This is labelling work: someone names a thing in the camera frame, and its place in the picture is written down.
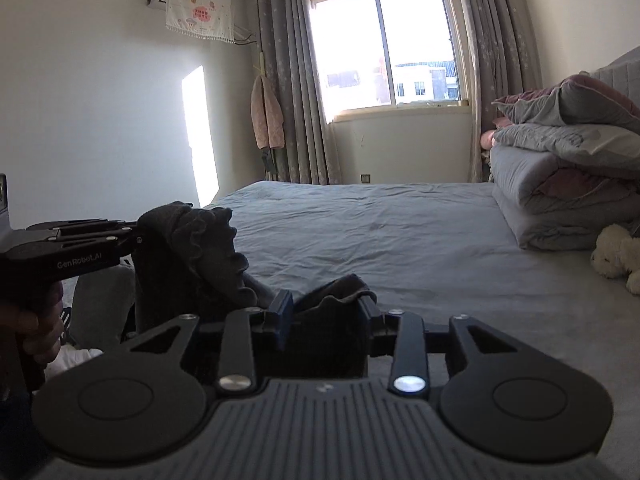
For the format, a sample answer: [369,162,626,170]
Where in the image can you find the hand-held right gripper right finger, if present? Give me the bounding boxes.
[357,294,526,396]

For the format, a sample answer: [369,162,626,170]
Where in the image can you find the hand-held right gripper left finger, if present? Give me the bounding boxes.
[120,290,296,396]

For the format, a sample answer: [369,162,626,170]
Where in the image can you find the pink hanging jacket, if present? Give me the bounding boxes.
[250,75,285,150]

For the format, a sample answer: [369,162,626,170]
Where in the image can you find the folded cream clothes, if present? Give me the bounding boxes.
[47,346,104,377]

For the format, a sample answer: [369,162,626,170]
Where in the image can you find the grey ruffled knit sweater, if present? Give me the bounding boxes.
[125,201,378,380]

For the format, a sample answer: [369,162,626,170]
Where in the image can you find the folded light grey quilt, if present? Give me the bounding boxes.
[487,122,640,252]

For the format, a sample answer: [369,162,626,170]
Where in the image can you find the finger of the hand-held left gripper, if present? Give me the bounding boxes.
[47,232,148,261]
[25,218,143,241]

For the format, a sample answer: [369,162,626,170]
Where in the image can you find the grey star-print curtain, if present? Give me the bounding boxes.
[452,0,543,183]
[255,0,343,186]

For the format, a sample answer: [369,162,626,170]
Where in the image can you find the grey quilted headboard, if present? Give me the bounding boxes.
[590,45,640,111]

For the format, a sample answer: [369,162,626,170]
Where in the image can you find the person's left hand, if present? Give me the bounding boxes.
[0,280,67,391]

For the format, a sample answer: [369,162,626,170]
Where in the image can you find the window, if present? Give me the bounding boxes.
[310,0,468,111]

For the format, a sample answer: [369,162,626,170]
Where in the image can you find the white plush toy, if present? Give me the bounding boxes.
[590,224,640,295]

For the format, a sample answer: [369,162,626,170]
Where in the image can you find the coat stand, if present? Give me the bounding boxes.
[252,50,276,181]

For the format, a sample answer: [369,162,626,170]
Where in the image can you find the printed dust cover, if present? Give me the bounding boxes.
[165,0,235,43]

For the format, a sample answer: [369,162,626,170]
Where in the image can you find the pink pillow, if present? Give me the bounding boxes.
[480,117,512,152]

